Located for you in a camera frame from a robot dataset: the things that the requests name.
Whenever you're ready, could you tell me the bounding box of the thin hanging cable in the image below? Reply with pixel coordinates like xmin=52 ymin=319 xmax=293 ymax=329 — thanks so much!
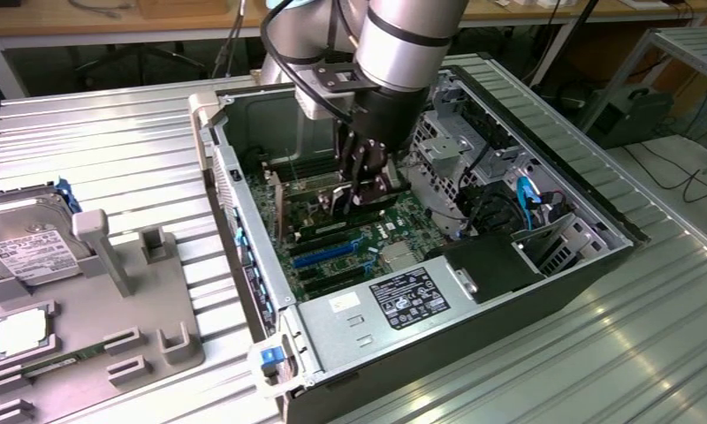
xmin=217 ymin=0 xmax=248 ymax=79

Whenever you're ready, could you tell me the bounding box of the green motherboard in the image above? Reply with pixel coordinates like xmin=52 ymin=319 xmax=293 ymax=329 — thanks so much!
xmin=244 ymin=148 xmax=443 ymax=301

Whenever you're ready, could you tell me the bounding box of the wooden desk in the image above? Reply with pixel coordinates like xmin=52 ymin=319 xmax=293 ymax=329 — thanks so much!
xmin=0 ymin=0 xmax=707 ymax=101

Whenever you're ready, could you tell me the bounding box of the grey power supply unit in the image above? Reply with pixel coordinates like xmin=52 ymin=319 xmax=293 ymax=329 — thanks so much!
xmin=297 ymin=255 xmax=484 ymax=372

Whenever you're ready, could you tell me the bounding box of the green RAM stick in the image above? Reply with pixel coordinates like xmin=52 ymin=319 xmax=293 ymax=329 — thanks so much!
xmin=22 ymin=342 xmax=106 ymax=377

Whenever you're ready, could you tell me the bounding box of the black chair base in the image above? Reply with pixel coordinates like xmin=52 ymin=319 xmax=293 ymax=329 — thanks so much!
xmin=69 ymin=42 xmax=206 ymax=83

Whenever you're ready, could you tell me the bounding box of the metal disk bay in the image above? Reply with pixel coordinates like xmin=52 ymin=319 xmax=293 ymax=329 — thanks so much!
xmin=509 ymin=216 xmax=614 ymax=277

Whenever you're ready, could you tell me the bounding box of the silver chipset heatsink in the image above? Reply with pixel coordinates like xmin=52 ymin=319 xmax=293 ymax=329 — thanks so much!
xmin=379 ymin=246 xmax=419 ymax=271

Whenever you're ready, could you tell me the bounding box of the open black PC case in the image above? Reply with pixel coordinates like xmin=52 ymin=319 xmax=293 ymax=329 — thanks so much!
xmin=186 ymin=61 xmax=650 ymax=424

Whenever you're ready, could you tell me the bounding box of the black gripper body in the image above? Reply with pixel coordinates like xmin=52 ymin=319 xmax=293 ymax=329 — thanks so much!
xmin=349 ymin=86 xmax=429 ymax=154

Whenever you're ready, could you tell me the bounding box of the metal drive cage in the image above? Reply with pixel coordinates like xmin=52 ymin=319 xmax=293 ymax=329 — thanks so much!
xmin=409 ymin=108 xmax=511 ymax=233

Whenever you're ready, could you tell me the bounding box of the black expansion slot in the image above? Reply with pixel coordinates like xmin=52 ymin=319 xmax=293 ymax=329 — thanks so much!
xmin=301 ymin=268 xmax=371 ymax=296
xmin=286 ymin=232 xmax=355 ymax=258

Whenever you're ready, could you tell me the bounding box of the grey parts rack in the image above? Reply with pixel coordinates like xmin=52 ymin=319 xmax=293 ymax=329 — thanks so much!
xmin=0 ymin=209 xmax=206 ymax=424

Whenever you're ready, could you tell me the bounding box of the silver hard disk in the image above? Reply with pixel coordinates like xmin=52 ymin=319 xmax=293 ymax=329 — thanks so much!
xmin=0 ymin=189 xmax=93 ymax=286

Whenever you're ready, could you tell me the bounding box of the black floor cable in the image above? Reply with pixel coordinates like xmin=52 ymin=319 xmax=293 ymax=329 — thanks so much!
xmin=623 ymin=143 xmax=707 ymax=202

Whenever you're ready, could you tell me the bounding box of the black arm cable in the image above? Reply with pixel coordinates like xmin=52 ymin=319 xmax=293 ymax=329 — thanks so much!
xmin=257 ymin=0 xmax=355 ymax=125

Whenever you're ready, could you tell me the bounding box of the black RAM stick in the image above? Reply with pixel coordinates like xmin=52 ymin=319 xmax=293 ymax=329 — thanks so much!
xmin=297 ymin=210 xmax=385 ymax=243

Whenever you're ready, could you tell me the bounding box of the blue wire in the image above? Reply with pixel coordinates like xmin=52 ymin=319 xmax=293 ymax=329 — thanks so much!
xmin=515 ymin=175 xmax=541 ymax=233

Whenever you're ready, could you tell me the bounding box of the metal slat side table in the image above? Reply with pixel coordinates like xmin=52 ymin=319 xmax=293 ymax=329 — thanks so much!
xmin=642 ymin=26 xmax=707 ymax=96

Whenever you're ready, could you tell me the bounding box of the green graphics card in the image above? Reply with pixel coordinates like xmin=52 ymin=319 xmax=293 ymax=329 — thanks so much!
xmin=268 ymin=163 xmax=405 ymax=242

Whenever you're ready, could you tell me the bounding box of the blue case latch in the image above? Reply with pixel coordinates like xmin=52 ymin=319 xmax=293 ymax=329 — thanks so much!
xmin=257 ymin=346 xmax=288 ymax=368

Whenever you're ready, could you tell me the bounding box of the silver CPU chip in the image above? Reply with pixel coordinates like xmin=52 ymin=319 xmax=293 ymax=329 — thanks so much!
xmin=0 ymin=308 xmax=52 ymax=354

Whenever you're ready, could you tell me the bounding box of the black RAM slot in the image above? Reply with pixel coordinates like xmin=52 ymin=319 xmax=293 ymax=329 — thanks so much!
xmin=264 ymin=155 xmax=337 ymax=176
xmin=268 ymin=162 xmax=339 ymax=183

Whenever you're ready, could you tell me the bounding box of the black box on floor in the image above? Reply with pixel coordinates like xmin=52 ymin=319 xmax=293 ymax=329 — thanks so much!
xmin=588 ymin=86 xmax=676 ymax=149

